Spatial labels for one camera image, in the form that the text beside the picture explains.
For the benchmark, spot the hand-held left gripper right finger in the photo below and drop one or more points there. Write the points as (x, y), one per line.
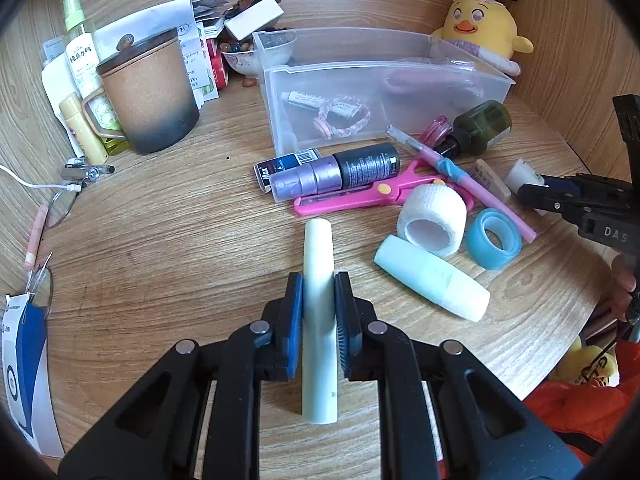
(343, 320)

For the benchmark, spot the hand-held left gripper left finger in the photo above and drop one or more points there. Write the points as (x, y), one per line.
(296, 320)

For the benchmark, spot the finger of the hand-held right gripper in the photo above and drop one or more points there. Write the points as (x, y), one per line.
(542, 197)
(570, 181)

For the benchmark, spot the small white tube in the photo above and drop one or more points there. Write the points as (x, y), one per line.
(520, 174)

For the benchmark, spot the pale green stick tube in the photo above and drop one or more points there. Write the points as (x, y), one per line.
(320, 260)

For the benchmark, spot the translucent blue tape roll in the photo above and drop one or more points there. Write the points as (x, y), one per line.
(480, 255)

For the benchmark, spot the dark green bottle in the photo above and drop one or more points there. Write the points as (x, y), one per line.
(477, 127)

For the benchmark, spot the mint and white bottle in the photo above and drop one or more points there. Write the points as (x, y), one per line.
(430, 277)

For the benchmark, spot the white bandage roll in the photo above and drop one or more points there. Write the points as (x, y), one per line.
(440, 200)

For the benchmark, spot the pink scissors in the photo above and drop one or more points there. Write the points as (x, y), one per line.
(350, 201)

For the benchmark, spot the purple spray bottle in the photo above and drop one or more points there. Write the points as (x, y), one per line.
(340, 172)

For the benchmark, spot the blue staple box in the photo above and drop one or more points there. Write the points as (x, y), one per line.
(280, 166)

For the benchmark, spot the clear plastic drawer bin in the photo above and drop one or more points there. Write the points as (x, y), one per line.
(360, 85)

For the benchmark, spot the person's right hand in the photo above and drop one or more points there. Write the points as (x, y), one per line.
(622, 285)

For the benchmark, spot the small white packet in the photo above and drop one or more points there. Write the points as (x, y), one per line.
(491, 177)

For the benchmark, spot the pink pen with blue grip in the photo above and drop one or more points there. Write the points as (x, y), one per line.
(452, 170)

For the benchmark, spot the pink translucent clip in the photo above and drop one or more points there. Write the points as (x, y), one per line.
(434, 131)

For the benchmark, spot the small yellow plush toy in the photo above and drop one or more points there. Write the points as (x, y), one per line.
(590, 367)

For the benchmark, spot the yellow chick plush toy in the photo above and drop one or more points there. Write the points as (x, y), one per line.
(480, 25)

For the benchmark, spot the orange cloth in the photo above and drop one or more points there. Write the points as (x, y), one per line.
(585, 410)

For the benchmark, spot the white ointment tube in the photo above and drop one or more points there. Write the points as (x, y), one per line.
(320, 103)

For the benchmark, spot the black silver pen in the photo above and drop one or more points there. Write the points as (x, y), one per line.
(87, 170)

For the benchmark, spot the eyeglasses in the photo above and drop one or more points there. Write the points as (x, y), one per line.
(65, 195)

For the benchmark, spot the brown ceramic mug with lid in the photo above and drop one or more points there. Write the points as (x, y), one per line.
(150, 100)

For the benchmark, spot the bowl of beads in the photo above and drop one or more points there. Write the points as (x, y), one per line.
(240, 57)

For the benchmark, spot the red box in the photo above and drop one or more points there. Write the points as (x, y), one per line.
(216, 62)

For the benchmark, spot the pink slim stick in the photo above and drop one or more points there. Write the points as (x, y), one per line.
(36, 237)

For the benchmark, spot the blue and white packet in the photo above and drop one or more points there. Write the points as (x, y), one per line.
(25, 375)

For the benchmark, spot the yellow tube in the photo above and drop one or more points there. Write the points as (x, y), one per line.
(82, 127)

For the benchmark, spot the white eraser block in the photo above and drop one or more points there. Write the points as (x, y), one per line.
(252, 19)

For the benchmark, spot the brown hair clip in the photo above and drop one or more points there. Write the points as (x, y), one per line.
(245, 2)

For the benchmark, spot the pile of papers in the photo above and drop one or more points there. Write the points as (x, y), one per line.
(150, 17)

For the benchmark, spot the green spray bottle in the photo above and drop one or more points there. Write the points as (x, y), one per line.
(77, 35)

